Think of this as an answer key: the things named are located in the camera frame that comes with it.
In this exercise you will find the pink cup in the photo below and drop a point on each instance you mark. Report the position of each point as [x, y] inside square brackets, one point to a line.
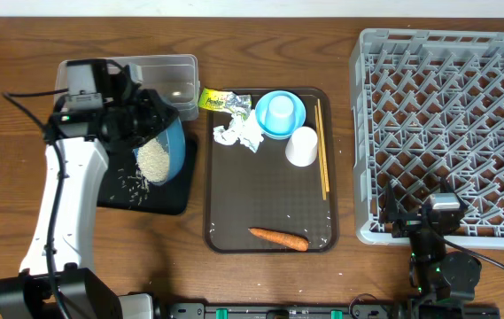
[302, 147]

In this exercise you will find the light blue cup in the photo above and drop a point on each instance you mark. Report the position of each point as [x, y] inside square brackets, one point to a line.
[279, 118]

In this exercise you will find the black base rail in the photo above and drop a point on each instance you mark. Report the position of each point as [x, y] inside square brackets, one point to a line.
[355, 311]

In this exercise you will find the light blue bowl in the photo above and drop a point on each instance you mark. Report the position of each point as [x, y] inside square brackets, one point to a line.
[299, 112]

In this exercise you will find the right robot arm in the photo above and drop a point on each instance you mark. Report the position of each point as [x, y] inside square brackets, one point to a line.
[445, 281]

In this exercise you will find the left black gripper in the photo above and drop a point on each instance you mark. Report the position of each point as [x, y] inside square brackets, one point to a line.
[153, 113]

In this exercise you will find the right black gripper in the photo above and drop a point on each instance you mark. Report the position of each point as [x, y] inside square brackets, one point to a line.
[414, 222]

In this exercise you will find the pile of white rice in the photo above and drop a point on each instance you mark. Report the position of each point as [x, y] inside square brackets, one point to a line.
[151, 167]

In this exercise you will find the white tissue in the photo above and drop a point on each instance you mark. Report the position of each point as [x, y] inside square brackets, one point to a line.
[243, 128]

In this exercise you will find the yellow foil snack wrapper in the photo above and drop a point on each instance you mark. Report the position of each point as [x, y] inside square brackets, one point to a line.
[224, 101]

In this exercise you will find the clear plastic bin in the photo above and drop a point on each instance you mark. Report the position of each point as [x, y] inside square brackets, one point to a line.
[174, 77]

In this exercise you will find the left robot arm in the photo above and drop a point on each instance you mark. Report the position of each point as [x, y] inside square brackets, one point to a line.
[56, 278]

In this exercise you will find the orange carrot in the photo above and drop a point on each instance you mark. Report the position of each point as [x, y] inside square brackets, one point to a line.
[288, 240]

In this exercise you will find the right wooden chopstick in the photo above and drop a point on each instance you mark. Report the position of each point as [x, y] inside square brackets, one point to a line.
[323, 148]

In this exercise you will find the black waste tray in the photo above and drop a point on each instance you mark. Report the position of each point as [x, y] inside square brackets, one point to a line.
[170, 198]

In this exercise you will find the brown serving tray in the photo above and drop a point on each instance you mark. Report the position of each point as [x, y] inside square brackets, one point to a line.
[262, 189]

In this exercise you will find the left wooden chopstick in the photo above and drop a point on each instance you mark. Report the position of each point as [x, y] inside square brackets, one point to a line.
[319, 149]

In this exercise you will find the wooden chopstick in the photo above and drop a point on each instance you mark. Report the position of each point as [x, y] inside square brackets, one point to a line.
[319, 149]
[323, 148]

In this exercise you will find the dark blue plate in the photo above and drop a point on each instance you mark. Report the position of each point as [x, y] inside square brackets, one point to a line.
[173, 139]

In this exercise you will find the grey dishwasher rack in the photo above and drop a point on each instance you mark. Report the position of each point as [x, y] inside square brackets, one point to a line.
[428, 107]

